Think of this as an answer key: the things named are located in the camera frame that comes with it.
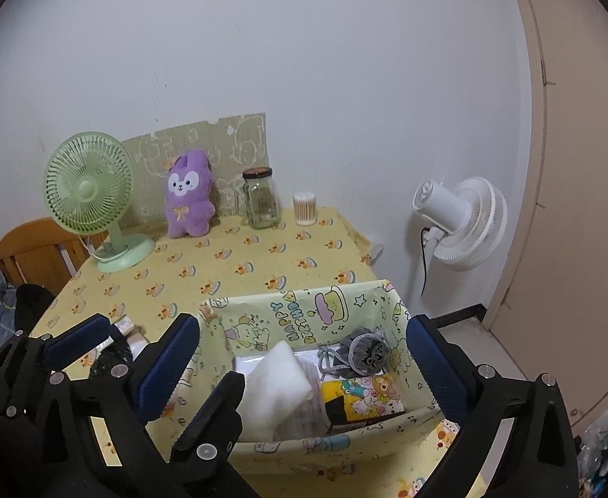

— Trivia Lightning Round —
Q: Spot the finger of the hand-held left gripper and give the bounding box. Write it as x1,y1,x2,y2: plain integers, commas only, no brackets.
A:
170,372,260,498
42,314,113,370

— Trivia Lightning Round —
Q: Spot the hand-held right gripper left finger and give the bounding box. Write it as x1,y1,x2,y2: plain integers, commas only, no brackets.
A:
29,312,201,498

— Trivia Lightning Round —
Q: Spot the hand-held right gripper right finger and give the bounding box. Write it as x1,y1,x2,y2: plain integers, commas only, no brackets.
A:
407,315,580,498

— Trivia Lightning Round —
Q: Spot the cartoon printed tissue pack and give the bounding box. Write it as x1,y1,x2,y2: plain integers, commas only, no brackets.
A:
321,376,407,421

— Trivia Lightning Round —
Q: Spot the white tissue pack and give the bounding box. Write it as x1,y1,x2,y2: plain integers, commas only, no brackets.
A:
234,341,319,442

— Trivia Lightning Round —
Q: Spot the grey drawstring pouch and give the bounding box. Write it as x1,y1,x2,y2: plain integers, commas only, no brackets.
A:
317,328,390,378

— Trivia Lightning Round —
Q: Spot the pale pink striped pack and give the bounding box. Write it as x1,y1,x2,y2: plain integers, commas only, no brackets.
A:
273,363,331,439

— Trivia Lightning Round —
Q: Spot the printed fabric storage box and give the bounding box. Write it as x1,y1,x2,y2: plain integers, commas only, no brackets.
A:
197,279,463,460

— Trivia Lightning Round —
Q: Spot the wooden chair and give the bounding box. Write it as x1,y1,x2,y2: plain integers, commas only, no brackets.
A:
0,218,110,291

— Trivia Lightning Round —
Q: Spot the green desk fan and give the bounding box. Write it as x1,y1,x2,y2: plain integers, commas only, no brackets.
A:
43,131,155,273

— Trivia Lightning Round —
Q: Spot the white floor fan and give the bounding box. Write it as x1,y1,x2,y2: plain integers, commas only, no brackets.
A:
413,176,508,296

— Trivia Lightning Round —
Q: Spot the purple plush toy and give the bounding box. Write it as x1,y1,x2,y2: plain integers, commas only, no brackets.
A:
165,149,216,238

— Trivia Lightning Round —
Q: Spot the clear plastic bag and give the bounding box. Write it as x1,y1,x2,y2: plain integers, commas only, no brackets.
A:
574,415,608,498

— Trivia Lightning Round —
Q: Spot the glass jar with lid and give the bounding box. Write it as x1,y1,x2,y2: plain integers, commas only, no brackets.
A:
235,167,282,230

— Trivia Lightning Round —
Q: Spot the cotton swab container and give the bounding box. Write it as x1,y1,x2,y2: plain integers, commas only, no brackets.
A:
292,193,317,227

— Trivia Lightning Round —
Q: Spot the beige door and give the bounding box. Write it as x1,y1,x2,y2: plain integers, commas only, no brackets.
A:
491,0,608,426

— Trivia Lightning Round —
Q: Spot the green patterned board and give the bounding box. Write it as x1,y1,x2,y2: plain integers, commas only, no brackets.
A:
121,112,270,229

